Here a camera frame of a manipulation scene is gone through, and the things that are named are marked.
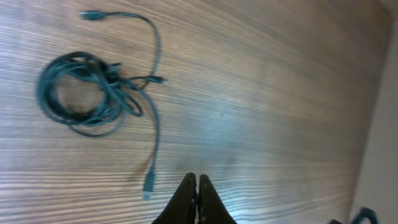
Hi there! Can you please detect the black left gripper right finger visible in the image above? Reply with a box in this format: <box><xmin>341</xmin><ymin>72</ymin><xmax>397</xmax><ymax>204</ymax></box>
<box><xmin>198</xmin><ymin>174</ymin><xmax>236</xmax><ymax>224</ymax></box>

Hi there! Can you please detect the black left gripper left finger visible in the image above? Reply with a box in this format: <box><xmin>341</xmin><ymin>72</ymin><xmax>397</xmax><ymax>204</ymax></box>
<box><xmin>152</xmin><ymin>172</ymin><xmax>197</xmax><ymax>224</ymax></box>

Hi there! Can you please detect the black USB cable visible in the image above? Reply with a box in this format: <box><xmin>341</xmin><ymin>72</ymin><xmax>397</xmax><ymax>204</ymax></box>
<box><xmin>35</xmin><ymin>10</ymin><xmax>169</xmax><ymax>202</ymax></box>

